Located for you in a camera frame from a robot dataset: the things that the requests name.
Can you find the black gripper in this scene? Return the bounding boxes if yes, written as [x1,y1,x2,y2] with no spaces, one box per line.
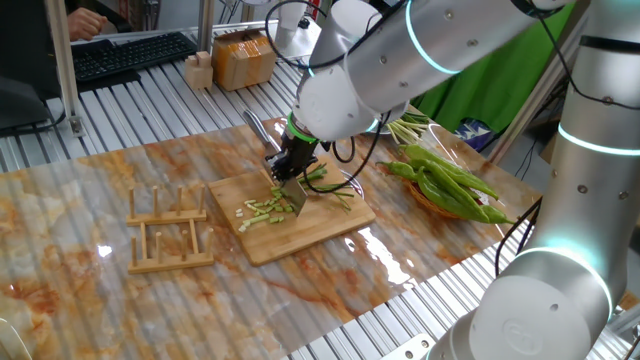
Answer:
[268,135,321,184]

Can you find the uncut green garlic stalks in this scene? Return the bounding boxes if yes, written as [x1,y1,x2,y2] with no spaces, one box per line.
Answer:
[298,163,356,214]

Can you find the steel cleaver knife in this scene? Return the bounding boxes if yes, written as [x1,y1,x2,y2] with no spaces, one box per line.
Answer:
[243,109,309,218]

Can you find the bamboo cutting board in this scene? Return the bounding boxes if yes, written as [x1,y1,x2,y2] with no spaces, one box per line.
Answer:
[208,154,377,267]

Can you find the bunch of green garlic stalks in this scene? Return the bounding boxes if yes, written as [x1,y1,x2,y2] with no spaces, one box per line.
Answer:
[385,110,431,146]

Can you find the person's bare hand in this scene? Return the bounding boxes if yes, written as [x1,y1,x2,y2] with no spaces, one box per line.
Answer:
[67,7,109,42]

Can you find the clear glass dish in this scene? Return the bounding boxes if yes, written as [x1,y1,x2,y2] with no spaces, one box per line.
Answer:
[338,168,366,200]

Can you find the long green chili pepper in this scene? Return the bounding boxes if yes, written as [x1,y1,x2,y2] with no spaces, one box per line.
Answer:
[398,143,500,201]
[409,158,492,225]
[375,159,420,182]
[479,203,515,226]
[414,166,484,222]

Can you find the taped cardboard box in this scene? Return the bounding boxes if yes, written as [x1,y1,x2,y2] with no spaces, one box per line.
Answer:
[211,27,279,92]

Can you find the woven wicker basket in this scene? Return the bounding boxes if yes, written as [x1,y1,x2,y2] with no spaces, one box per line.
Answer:
[402,177,485,221]

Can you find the wooden block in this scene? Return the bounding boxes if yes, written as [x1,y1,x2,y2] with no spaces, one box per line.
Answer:
[183,50,215,91]

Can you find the wooden peg rack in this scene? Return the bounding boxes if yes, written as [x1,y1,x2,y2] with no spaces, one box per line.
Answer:
[124,185,216,275]

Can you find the white cylindrical object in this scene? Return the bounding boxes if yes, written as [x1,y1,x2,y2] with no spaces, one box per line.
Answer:
[274,0,308,49]

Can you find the blue patterned bag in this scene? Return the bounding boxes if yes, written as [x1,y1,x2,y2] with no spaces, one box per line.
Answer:
[452,118,494,152]

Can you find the black computer keyboard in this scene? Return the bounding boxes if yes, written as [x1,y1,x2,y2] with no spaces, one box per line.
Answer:
[72,31,199,84]

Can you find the green cloth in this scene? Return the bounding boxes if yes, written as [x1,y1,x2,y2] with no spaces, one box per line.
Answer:
[412,2,576,134]

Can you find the white metal mounting plate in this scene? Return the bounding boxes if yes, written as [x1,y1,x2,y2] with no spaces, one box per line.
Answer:
[379,332,437,360]

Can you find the marble pattern table mat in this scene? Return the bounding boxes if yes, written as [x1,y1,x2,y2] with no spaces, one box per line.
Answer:
[0,92,546,360]

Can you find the open brown cardboard box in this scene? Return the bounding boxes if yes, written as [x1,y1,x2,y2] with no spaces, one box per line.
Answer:
[539,132,559,171]

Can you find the black computer monitor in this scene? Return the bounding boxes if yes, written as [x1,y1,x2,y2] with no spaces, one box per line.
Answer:
[0,0,64,134]

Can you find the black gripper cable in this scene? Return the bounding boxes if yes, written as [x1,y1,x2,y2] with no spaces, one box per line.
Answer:
[302,112,392,195]

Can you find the aluminium frame post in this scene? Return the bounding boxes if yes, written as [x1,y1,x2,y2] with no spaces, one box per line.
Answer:
[197,0,216,54]
[487,29,581,166]
[43,0,85,137]

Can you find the black cable bundle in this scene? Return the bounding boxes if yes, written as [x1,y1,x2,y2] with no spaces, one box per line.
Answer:
[494,197,544,279]

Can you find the black monitor cable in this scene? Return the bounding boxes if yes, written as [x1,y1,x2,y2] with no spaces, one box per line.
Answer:
[0,110,69,137]

